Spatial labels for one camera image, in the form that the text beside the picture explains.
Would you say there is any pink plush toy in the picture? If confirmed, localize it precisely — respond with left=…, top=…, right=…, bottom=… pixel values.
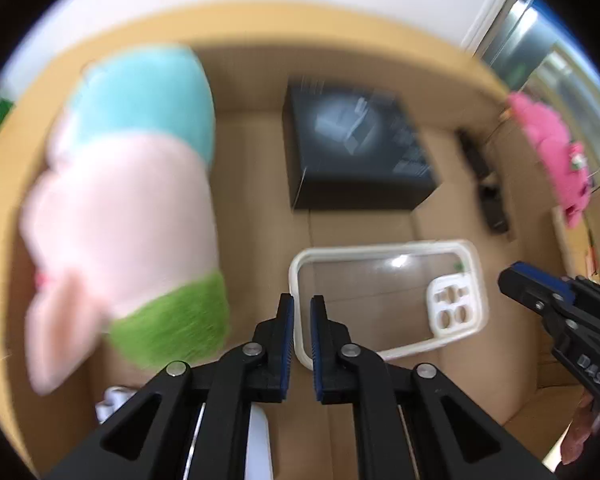
left=507, top=92, right=592, bottom=229

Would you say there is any black product box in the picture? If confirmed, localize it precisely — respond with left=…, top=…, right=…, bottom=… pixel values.
left=283, top=79, right=438, bottom=211

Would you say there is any cream clear phone case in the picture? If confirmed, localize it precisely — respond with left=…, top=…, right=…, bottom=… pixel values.
left=288, top=240, right=489, bottom=368

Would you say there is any pink green teal plush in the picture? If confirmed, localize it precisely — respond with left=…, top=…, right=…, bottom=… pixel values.
left=20, top=44, right=230, bottom=394

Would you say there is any black cable bundle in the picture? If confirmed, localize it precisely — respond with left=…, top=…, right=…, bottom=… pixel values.
left=454, top=127, right=514, bottom=236

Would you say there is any person right hand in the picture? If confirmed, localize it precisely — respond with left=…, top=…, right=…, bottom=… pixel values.
left=560, top=391, right=600, bottom=465

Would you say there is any white folding phone stand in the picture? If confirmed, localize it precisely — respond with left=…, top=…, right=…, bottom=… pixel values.
left=95, top=386, right=274, bottom=479

